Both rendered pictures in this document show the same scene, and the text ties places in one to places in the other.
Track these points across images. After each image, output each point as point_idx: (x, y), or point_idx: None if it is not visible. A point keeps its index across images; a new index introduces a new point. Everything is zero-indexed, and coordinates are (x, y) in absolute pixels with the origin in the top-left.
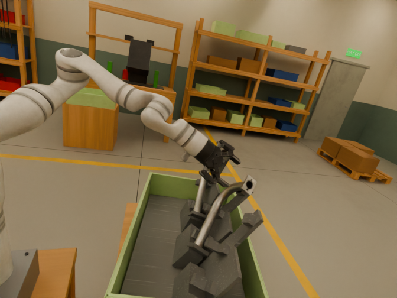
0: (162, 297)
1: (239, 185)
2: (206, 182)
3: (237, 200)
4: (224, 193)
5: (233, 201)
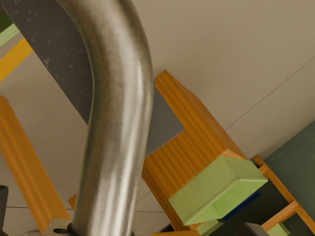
0: None
1: (92, 188)
2: None
3: (68, 74)
4: (73, 10)
5: (69, 26)
